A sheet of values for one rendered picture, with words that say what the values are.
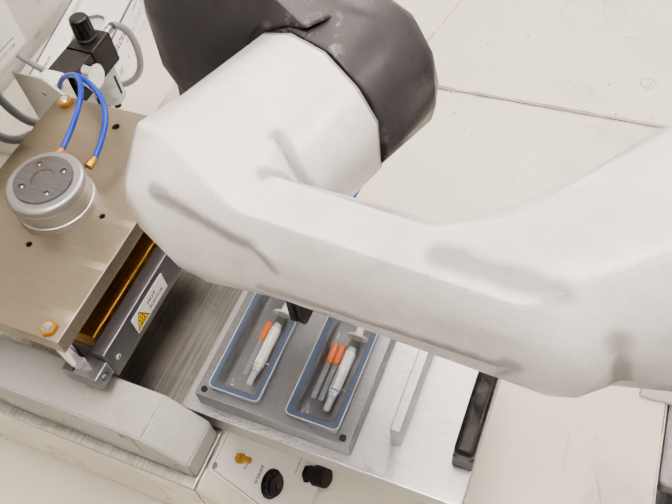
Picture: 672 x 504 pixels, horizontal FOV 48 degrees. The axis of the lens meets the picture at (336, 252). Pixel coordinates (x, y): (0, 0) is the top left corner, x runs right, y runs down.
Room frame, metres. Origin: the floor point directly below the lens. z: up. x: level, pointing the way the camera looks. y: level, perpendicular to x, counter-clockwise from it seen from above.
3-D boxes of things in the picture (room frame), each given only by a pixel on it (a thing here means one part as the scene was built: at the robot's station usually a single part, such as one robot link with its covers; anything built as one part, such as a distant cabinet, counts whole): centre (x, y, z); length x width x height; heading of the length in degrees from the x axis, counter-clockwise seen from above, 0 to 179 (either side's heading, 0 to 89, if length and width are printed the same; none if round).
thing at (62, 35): (1.10, 0.36, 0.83); 0.23 x 0.12 x 0.07; 162
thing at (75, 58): (0.76, 0.27, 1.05); 0.15 x 0.05 x 0.15; 150
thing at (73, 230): (0.54, 0.28, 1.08); 0.31 x 0.24 x 0.13; 150
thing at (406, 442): (0.35, 0.00, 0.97); 0.30 x 0.22 x 0.08; 60
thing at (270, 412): (0.38, 0.04, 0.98); 0.20 x 0.17 x 0.03; 150
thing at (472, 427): (0.29, -0.12, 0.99); 0.15 x 0.02 x 0.04; 150
